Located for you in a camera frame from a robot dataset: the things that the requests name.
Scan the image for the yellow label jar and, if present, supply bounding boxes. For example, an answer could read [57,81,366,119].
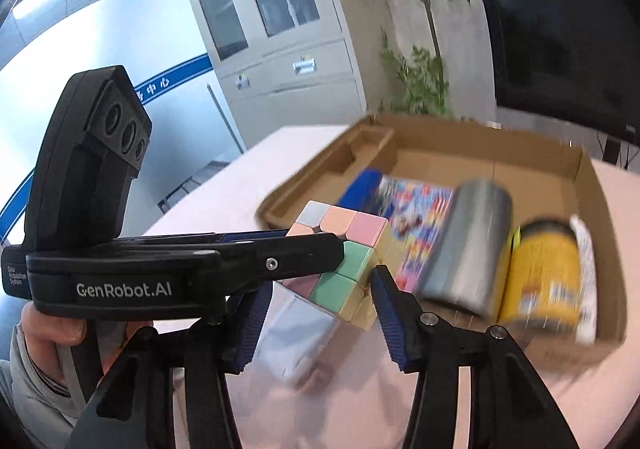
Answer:
[499,218,582,334]

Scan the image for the small white plastic bottle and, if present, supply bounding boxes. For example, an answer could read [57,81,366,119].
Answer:
[570,215,599,346]

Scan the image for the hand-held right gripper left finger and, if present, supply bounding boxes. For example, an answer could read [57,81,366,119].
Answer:
[65,283,274,449]

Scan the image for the colourful cartoon game box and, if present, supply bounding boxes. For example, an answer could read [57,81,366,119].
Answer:
[375,176,458,292]

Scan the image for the person's left hand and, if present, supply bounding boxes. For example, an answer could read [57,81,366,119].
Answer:
[19,301,102,356]

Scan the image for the grey metal cabinet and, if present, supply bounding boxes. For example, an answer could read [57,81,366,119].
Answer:
[180,0,368,154]

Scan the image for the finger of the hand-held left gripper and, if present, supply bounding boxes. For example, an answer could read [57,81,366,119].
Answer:
[116,227,297,251]
[219,231,347,296]

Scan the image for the large cardboard box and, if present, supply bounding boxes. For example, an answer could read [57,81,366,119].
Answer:
[257,114,628,372]

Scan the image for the black flat screen television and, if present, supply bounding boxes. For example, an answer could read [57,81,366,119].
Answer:
[457,0,640,130]

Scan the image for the tall leafy potted plant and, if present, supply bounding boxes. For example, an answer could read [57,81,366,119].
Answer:
[327,0,482,120]

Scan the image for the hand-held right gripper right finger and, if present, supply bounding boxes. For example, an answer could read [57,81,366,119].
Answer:
[369,265,567,449]

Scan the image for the silver metal can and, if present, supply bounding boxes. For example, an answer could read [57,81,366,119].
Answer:
[417,178,514,319]

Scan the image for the person's left forearm grey sleeve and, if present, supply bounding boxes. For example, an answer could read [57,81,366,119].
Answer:
[0,324,85,431]

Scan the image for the pastel puzzle cube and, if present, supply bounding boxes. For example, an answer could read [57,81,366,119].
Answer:
[282,200,401,330]

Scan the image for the pink tablecloth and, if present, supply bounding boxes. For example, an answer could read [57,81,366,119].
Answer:
[140,124,640,449]

